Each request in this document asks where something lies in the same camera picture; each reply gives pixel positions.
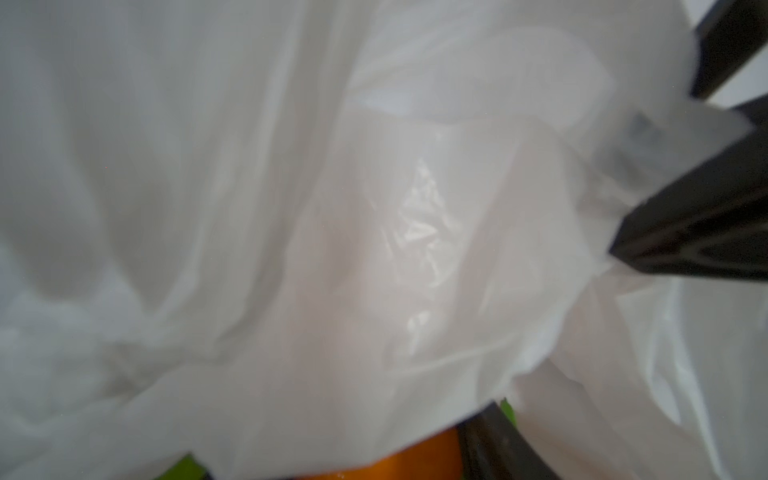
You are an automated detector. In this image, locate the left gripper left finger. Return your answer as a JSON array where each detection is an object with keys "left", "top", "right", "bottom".
[{"left": 457, "top": 403, "right": 560, "bottom": 480}]

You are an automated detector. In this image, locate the white plastic bag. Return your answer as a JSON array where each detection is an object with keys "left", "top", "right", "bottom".
[{"left": 1, "top": 1, "right": 767, "bottom": 479}]

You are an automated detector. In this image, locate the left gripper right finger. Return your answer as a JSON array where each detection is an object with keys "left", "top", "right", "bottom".
[{"left": 609, "top": 96, "right": 767, "bottom": 282}]

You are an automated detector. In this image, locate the yellow green fruit in bag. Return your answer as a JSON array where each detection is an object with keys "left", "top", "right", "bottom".
[{"left": 156, "top": 455, "right": 210, "bottom": 480}]

